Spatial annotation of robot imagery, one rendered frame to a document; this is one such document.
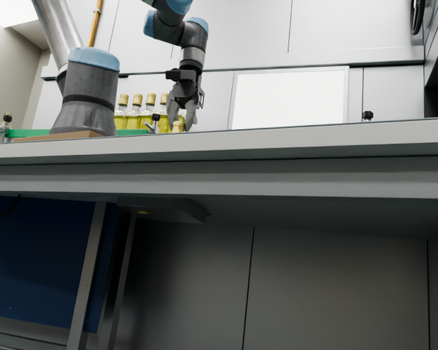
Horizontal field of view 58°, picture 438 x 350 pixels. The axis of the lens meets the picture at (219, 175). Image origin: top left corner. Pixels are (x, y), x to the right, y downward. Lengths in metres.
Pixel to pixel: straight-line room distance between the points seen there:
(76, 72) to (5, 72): 6.85
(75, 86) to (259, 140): 0.48
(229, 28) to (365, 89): 0.62
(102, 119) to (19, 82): 7.04
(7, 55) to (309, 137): 7.46
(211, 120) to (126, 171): 0.82
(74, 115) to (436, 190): 0.69
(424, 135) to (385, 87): 0.99
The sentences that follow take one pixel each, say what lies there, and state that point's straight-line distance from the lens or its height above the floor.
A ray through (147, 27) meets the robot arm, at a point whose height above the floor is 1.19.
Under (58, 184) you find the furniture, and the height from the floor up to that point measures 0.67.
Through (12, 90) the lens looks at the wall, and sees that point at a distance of 7.81.
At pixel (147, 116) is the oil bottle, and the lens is 1.47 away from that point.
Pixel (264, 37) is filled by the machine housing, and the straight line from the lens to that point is 1.71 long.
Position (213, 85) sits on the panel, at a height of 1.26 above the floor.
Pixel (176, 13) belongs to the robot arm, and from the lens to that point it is 1.12.
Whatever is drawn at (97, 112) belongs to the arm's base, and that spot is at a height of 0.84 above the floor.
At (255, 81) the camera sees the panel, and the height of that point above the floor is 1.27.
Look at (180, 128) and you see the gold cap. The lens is 1.10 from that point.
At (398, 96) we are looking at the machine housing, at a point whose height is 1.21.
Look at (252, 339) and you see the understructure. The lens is 1.40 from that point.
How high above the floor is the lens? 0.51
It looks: 15 degrees up
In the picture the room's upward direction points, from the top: 7 degrees clockwise
